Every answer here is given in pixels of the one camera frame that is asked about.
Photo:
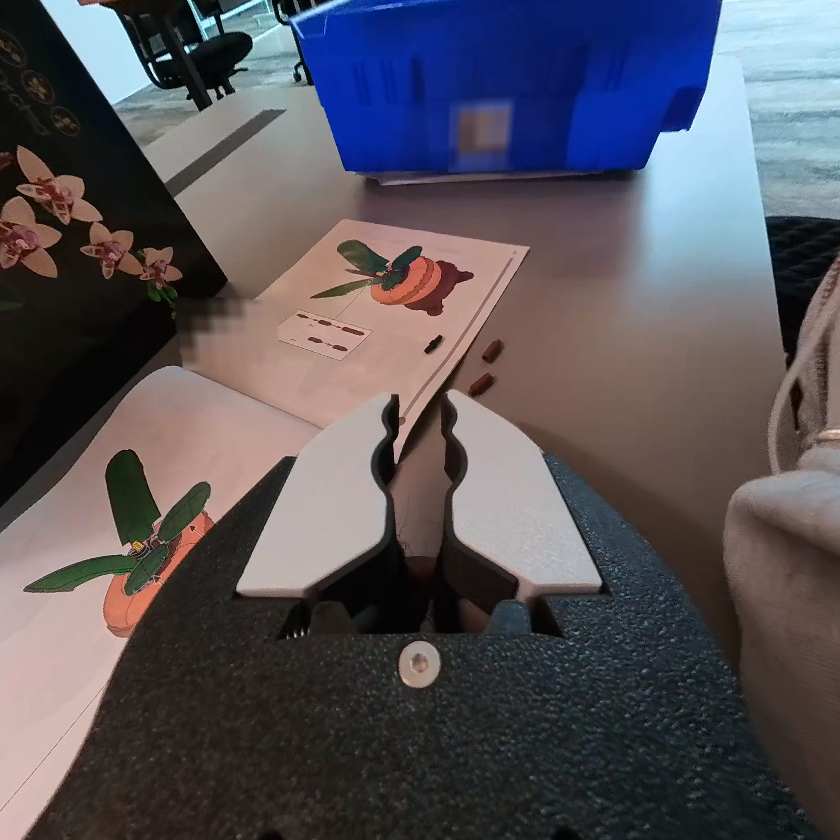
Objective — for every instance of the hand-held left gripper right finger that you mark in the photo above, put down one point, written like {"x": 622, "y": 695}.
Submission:
{"x": 518, "y": 518}

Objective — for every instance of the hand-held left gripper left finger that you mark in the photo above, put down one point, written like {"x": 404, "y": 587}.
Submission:
{"x": 321, "y": 518}

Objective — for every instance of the building instruction booklet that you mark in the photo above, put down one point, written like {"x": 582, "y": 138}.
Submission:
{"x": 229, "y": 446}

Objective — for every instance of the small brown toy peg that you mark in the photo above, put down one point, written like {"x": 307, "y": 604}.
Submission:
{"x": 480, "y": 384}
{"x": 492, "y": 350}

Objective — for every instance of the grey desk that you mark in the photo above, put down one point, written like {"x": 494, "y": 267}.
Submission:
{"x": 623, "y": 295}

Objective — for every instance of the person's left hand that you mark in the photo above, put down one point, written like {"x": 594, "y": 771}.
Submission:
{"x": 420, "y": 565}

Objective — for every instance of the small black toy peg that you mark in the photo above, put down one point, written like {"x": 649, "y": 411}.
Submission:
{"x": 433, "y": 343}

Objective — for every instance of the black orchid toy set box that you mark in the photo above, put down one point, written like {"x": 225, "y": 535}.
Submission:
{"x": 79, "y": 328}

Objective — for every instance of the blue plastic bin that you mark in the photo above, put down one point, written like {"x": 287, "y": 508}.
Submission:
{"x": 558, "y": 79}

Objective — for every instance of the black desk frame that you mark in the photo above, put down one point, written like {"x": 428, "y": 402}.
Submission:
{"x": 190, "y": 79}

